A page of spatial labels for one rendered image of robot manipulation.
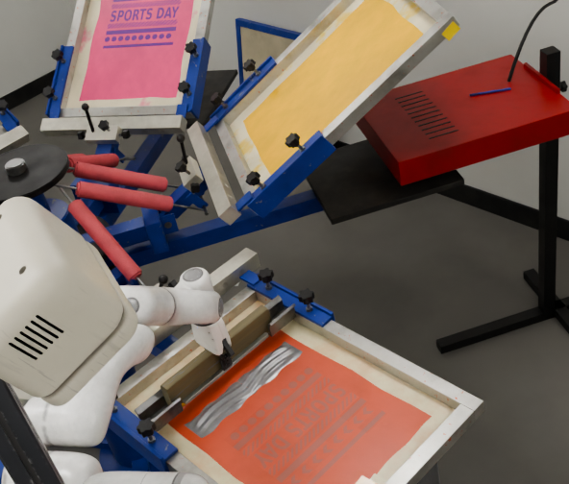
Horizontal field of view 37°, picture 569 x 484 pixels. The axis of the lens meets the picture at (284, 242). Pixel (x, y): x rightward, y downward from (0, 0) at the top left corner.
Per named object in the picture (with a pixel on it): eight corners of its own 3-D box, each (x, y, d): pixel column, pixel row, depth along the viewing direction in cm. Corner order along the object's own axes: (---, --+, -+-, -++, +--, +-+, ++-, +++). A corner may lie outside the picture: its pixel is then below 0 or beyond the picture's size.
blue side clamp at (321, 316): (336, 330, 231) (333, 312, 227) (325, 341, 229) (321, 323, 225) (262, 290, 250) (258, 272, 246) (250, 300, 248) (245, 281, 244)
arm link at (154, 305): (129, 369, 160) (59, 367, 164) (173, 362, 181) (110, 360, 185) (132, 283, 162) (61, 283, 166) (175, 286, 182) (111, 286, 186)
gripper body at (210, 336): (181, 312, 212) (191, 344, 219) (207, 328, 205) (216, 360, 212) (203, 296, 216) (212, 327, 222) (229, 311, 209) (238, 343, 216)
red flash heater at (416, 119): (511, 80, 310) (510, 49, 303) (578, 136, 274) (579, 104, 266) (355, 126, 304) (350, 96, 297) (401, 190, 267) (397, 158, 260)
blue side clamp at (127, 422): (184, 464, 204) (176, 446, 200) (168, 477, 202) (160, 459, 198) (113, 407, 223) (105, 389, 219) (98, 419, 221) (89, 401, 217)
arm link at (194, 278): (193, 305, 193) (155, 305, 196) (204, 339, 200) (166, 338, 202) (211, 263, 205) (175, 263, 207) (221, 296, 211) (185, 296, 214)
